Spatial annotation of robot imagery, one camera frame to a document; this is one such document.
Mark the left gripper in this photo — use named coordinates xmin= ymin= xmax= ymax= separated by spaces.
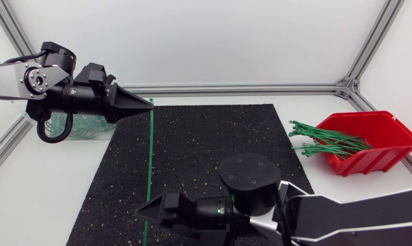
xmin=83 ymin=81 xmax=155 ymax=124

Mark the pile of looped green cable ties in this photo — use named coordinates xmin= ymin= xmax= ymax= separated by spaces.
xmin=44 ymin=113 xmax=117 ymax=139

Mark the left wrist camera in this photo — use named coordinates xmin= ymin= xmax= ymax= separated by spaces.
xmin=74 ymin=62 xmax=116 ymax=87

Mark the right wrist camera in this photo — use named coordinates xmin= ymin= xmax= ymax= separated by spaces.
xmin=164 ymin=191 xmax=197 ymax=215

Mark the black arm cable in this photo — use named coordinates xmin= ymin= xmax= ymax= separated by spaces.
xmin=36 ymin=111 xmax=74 ymax=144
xmin=3 ymin=50 xmax=48 ymax=65

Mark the red plastic box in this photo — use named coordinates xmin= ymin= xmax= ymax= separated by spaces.
xmin=314 ymin=110 xmax=412 ymax=178

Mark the clear plastic bin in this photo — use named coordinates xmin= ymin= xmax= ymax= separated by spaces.
xmin=23 ymin=108 xmax=120 ymax=141

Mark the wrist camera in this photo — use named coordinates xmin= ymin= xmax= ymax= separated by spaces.
xmin=164 ymin=191 xmax=197 ymax=215
xmin=74 ymin=62 xmax=116 ymax=87

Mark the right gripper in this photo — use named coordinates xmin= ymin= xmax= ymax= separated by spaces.
xmin=135 ymin=193 xmax=206 ymax=242

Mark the bundle of green cable ties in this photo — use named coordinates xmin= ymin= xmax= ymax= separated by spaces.
xmin=288 ymin=120 xmax=373 ymax=161

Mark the black speckled mat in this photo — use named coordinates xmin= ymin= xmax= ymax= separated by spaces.
xmin=66 ymin=104 xmax=315 ymax=246

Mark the green cable tie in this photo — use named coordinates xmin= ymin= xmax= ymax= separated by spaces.
xmin=142 ymin=98 xmax=155 ymax=246

